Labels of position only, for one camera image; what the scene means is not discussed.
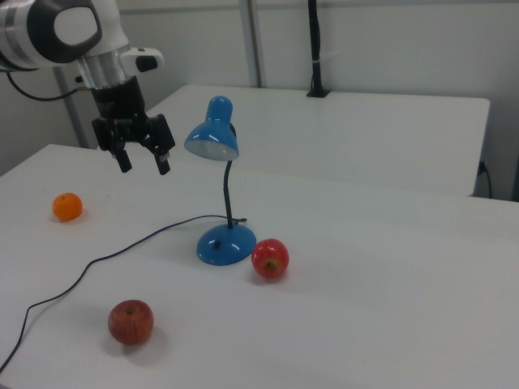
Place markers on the gray slanted metal post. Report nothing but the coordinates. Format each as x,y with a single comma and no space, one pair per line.
73,117

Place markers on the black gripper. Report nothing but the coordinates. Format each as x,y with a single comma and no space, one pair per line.
121,105

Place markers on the gray vertical wall profile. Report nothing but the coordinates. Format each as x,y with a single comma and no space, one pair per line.
253,40

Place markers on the blue desk lamp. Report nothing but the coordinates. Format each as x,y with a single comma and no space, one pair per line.
223,248

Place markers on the black pole with base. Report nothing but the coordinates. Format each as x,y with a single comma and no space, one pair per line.
314,48

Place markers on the dark red apple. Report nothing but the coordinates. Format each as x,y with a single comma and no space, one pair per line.
130,322

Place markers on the bright red apple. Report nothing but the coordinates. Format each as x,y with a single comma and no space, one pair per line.
270,257

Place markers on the orange mandarin fruit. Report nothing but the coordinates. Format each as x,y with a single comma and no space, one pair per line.
67,207

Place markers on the white background table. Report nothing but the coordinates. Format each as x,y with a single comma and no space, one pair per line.
344,133

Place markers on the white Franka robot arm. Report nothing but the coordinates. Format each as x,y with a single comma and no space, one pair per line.
77,28

